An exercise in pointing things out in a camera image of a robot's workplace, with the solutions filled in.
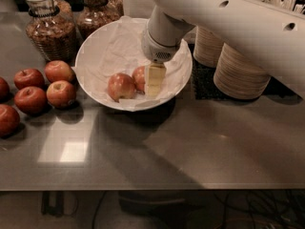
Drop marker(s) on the stack of paper bowls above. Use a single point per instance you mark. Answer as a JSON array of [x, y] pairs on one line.
[[237, 77], [207, 48]]

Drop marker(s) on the glass granola jar right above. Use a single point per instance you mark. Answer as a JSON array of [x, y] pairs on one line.
[[98, 13]]

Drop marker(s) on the white paper bowl liner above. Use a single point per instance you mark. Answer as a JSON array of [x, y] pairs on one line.
[[117, 45]]

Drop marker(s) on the red apple left edge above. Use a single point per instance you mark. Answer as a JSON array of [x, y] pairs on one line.
[[4, 88]]

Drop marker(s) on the red apple back right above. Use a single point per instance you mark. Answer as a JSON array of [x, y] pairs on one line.
[[59, 70]]

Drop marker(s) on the front stack of paper bowls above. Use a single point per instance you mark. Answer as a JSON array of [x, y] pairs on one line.
[[237, 77]]

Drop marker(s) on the red apple front left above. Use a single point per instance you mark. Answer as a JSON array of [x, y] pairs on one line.
[[9, 119]]

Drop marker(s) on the black rubber mat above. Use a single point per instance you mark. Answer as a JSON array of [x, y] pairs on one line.
[[204, 87]]

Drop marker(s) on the large white bowl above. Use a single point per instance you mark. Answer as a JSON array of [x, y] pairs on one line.
[[95, 48]]

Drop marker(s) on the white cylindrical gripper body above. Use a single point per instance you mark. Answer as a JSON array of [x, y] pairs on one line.
[[156, 51]]

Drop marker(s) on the white sign card left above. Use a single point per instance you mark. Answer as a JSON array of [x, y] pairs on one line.
[[138, 8]]

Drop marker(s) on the yellow-red apple front right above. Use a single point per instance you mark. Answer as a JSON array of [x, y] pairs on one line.
[[61, 94]]

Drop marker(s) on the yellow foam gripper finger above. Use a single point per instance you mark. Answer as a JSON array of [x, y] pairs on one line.
[[154, 76]]

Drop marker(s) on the glass granola jar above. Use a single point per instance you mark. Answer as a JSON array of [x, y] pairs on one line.
[[51, 31], [98, 13]]

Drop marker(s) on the red apple front middle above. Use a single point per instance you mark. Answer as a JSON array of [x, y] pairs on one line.
[[31, 100]]

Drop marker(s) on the red apple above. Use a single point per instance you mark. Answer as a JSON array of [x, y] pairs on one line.
[[28, 77], [31, 100], [9, 119], [59, 70]]

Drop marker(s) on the glass granola jar left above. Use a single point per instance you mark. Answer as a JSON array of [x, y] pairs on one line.
[[51, 31]]

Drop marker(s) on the red apple back left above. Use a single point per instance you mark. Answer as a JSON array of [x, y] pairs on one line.
[[28, 77]]

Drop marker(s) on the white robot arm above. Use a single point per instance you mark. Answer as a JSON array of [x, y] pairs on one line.
[[270, 37]]

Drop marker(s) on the back stack of paper bowls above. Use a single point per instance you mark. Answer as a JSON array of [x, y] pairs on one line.
[[207, 48]]

